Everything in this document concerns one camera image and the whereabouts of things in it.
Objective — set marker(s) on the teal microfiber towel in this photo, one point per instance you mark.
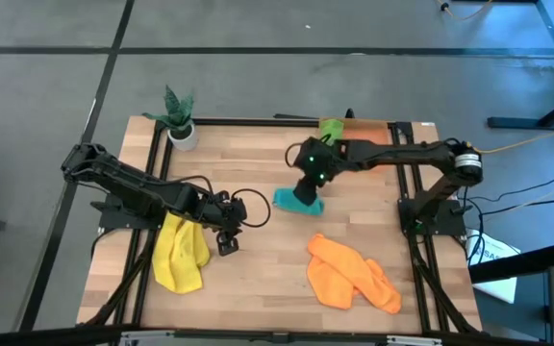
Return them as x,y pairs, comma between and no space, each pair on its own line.
284,199

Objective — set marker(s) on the yellow microfiber towel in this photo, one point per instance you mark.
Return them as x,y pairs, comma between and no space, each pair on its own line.
178,262

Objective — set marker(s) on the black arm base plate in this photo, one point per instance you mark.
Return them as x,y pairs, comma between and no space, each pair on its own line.
445,223
108,222

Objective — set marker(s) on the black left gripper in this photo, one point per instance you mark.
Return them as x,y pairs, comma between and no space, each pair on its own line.
226,214

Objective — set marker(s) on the white plant pot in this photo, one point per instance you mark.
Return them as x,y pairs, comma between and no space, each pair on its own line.
184,140

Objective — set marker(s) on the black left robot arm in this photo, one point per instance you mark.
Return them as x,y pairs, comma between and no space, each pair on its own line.
128,185

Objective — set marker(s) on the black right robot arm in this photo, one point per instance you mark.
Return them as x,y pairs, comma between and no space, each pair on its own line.
402,151

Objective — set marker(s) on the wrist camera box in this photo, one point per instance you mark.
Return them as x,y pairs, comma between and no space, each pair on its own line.
306,192
227,244

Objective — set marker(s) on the black front crossbar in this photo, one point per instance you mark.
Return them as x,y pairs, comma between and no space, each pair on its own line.
277,337

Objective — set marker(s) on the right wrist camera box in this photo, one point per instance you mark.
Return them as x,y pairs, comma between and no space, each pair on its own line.
306,192

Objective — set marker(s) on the black bracket knob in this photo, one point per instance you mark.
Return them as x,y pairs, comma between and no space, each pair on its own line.
349,114

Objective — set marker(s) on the black desk leg frame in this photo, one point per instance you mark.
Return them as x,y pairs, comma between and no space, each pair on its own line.
508,123

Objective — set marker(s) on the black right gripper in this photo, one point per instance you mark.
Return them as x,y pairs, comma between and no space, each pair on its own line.
318,161

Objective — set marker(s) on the orange microfiber towel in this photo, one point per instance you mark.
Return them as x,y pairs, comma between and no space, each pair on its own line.
349,279

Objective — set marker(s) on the orange basket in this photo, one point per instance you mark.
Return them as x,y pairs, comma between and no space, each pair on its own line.
368,132

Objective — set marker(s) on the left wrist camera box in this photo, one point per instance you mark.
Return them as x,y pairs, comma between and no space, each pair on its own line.
227,244

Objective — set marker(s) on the white paper bag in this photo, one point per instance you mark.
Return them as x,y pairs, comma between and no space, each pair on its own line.
498,290

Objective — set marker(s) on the green microfiber towel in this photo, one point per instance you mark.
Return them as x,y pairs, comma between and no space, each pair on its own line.
331,129

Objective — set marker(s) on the green artificial plant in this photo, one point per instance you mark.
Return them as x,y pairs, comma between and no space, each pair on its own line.
176,110

